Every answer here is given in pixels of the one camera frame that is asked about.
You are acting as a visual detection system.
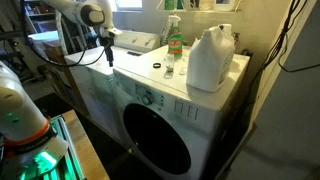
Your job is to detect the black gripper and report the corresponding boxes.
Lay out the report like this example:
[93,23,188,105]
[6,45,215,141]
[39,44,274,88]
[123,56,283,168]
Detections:
[99,37,114,67]

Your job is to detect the large white plastic jug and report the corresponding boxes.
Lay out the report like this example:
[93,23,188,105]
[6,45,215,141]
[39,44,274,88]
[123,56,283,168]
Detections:
[186,24,235,92]

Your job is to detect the wooden table edge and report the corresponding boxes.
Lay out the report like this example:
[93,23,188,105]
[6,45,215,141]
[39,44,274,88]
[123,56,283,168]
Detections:
[62,110,110,180]

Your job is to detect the white front-load washing machine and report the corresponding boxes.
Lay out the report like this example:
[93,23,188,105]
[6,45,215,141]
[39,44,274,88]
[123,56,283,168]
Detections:
[114,47,249,180]

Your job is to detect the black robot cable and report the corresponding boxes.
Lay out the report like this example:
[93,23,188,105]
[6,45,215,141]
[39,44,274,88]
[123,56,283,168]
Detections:
[19,0,111,68]

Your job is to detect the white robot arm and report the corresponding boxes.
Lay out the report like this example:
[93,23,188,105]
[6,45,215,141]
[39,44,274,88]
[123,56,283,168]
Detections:
[0,0,120,180]

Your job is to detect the green spray bottle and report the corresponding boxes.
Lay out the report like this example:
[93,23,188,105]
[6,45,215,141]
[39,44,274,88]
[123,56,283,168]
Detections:
[168,15,183,58]

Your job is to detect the black wall cables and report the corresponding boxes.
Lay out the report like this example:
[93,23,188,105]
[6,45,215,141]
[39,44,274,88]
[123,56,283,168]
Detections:
[253,0,320,88]

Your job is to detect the white top-load washer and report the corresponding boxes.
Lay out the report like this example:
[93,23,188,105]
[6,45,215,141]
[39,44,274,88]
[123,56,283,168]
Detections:
[65,30,160,141]

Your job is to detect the small clear container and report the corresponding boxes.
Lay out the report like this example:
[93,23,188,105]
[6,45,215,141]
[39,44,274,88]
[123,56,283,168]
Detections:
[166,54,174,72]

